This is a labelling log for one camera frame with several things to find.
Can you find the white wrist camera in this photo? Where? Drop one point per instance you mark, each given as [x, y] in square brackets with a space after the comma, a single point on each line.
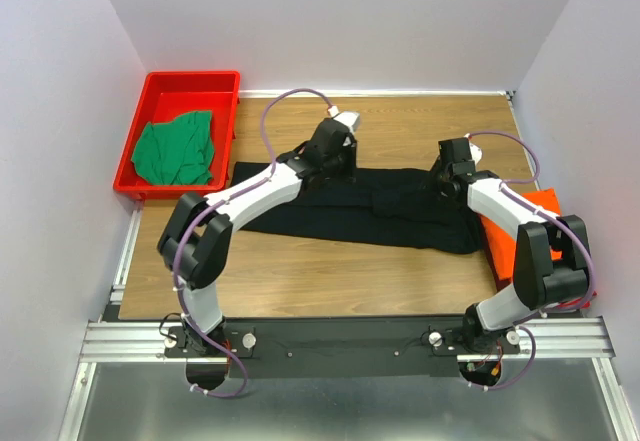
[350, 119]
[476, 151]

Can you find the orange folded t shirt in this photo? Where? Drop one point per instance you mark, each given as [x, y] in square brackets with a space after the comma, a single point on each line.
[545, 198]

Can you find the red plastic bin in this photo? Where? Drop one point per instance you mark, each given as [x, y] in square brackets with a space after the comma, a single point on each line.
[166, 95]

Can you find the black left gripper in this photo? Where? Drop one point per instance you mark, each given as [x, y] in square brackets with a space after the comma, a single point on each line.
[350, 152]

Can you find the green crumpled t shirt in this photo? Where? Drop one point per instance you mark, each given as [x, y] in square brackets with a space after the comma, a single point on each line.
[179, 152]

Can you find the black t shirt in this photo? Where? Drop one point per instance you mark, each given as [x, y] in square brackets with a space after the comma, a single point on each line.
[386, 207]

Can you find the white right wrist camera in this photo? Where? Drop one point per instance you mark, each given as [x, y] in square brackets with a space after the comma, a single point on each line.
[476, 151]

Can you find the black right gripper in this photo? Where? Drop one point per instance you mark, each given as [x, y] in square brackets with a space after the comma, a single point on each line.
[436, 168]

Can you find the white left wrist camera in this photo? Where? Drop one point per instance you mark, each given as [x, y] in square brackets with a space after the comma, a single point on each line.
[350, 119]

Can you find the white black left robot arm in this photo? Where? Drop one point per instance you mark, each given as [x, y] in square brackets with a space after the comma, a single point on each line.
[196, 240]

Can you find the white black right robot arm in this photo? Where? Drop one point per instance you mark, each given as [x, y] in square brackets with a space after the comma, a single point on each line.
[553, 269]

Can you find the aluminium frame rail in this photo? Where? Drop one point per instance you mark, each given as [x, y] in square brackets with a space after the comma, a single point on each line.
[142, 341]

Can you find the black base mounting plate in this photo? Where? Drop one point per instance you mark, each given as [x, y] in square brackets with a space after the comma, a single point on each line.
[259, 344]

